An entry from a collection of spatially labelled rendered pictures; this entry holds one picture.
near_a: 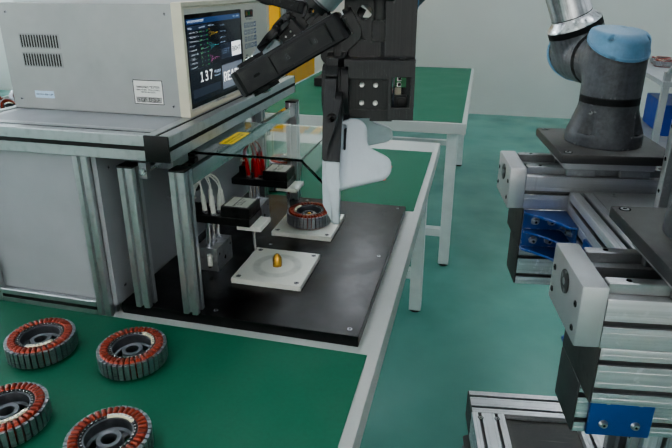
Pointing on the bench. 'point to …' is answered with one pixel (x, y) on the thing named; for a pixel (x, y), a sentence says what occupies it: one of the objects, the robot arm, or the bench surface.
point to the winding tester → (115, 52)
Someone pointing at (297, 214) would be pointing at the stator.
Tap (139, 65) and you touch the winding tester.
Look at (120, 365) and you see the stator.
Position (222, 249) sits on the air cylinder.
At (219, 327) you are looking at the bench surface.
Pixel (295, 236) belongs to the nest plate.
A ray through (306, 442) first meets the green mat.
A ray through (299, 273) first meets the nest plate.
